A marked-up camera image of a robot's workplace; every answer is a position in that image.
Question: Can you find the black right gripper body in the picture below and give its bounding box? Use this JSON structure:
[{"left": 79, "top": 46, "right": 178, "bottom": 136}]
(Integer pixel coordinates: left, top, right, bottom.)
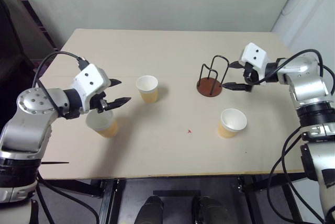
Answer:
[{"left": 243, "top": 62, "right": 260, "bottom": 84}]

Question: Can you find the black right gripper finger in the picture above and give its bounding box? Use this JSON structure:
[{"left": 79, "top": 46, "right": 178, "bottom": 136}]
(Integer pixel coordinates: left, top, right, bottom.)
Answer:
[
  {"left": 228, "top": 61, "right": 246, "bottom": 70},
  {"left": 222, "top": 82, "right": 253, "bottom": 93}
]

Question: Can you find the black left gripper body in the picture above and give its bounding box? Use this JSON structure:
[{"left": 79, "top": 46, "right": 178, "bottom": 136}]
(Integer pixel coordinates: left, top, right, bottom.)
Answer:
[{"left": 88, "top": 92, "right": 109, "bottom": 114}]

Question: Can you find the yellow paper cup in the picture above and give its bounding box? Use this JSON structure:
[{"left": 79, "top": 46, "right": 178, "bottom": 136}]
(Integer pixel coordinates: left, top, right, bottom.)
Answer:
[
  {"left": 217, "top": 108, "right": 248, "bottom": 139},
  {"left": 85, "top": 109, "right": 119, "bottom": 138},
  {"left": 135, "top": 75, "right": 160, "bottom": 104}
]

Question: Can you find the dark rounded robot foot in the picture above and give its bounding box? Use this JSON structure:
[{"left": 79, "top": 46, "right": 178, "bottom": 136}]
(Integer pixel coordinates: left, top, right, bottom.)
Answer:
[
  {"left": 135, "top": 195, "right": 165, "bottom": 224},
  {"left": 192, "top": 196, "right": 230, "bottom": 224}
]

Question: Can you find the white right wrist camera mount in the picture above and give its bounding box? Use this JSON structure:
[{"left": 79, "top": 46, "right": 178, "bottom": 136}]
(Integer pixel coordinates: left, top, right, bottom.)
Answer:
[{"left": 240, "top": 42, "right": 270, "bottom": 86}]

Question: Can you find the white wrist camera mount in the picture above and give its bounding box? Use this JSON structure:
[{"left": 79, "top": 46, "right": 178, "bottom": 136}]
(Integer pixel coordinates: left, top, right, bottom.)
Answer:
[
  {"left": 71, "top": 63, "right": 111, "bottom": 112},
  {"left": 240, "top": 42, "right": 270, "bottom": 86}
]

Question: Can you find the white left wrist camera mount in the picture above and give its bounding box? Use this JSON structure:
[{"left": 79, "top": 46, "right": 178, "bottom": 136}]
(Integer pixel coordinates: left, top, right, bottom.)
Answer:
[{"left": 71, "top": 63, "right": 111, "bottom": 112}]

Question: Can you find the brown wire cup holder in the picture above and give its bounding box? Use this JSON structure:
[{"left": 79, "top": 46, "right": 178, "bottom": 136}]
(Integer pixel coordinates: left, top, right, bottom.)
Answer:
[{"left": 196, "top": 55, "right": 229, "bottom": 98}]

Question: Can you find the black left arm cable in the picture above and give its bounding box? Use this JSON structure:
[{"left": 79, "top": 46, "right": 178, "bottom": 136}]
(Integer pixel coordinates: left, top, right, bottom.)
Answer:
[{"left": 31, "top": 51, "right": 89, "bottom": 118}]

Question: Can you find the black table frame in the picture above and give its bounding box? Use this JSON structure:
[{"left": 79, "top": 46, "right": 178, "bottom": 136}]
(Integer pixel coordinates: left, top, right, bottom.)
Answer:
[{"left": 39, "top": 170, "right": 325, "bottom": 224}]

